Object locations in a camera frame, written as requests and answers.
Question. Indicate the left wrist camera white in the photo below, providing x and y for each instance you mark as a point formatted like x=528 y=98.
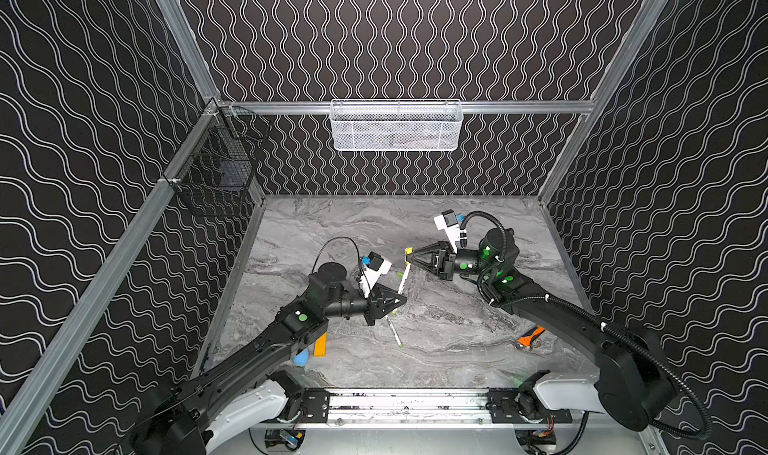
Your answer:
x=374 y=266

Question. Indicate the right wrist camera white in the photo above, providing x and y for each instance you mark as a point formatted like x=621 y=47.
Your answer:
x=451 y=224

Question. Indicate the yellow rectangular block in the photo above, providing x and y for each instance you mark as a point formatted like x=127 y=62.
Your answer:
x=320 y=346

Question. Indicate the white pen green end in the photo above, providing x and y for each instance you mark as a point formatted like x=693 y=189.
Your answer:
x=394 y=332

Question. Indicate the black wire mesh basket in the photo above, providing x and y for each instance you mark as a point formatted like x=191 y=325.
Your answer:
x=216 y=179

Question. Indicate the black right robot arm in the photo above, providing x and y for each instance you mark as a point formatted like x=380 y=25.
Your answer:
x=635 y=386

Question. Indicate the white pen green tip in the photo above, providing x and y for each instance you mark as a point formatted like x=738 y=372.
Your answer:
x=403 y=278

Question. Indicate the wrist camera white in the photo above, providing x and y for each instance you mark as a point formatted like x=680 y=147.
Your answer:
x=374 y=266
x=451 y=224

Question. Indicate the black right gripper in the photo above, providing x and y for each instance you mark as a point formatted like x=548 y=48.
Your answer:
x=446 y=263

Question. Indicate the orange handled metal tool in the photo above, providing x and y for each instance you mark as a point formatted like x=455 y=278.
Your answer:
x=527 y=340

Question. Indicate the white wire mesh basket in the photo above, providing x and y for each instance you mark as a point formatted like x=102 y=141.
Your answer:
x=391 y=125

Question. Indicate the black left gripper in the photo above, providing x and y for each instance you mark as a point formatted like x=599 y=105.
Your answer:
x=370 y=305

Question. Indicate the blue egg-shaped sponge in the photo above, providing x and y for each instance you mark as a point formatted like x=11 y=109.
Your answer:
x=302 y=358

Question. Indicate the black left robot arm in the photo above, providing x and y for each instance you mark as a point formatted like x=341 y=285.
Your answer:
x=201 y=414

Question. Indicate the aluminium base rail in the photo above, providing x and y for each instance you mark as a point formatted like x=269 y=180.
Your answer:
x=432 y=406

